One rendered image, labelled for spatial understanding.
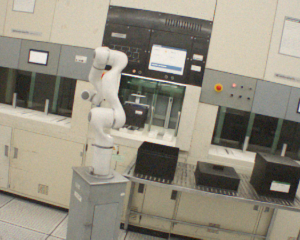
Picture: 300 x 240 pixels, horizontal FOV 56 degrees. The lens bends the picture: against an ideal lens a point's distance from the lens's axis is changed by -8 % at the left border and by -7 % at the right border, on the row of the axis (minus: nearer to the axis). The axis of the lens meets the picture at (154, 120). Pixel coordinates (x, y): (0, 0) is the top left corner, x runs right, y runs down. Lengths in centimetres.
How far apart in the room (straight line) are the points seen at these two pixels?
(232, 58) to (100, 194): 149
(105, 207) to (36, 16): 179
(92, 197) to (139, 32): 139
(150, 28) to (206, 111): 83
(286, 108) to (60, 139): 197
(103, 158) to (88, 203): 29
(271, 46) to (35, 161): 233
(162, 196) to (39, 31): 183
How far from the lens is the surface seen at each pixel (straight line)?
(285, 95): 260
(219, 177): 206
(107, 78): 186
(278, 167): 215
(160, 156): 201
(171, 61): 248
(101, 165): 187
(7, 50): 298
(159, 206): 271
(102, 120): 178
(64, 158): 279
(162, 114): 340
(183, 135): 246
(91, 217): 190
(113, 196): 191
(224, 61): 251
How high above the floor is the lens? 144
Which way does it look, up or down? 9 degrees down
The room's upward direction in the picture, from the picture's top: 10 degrees clockwise
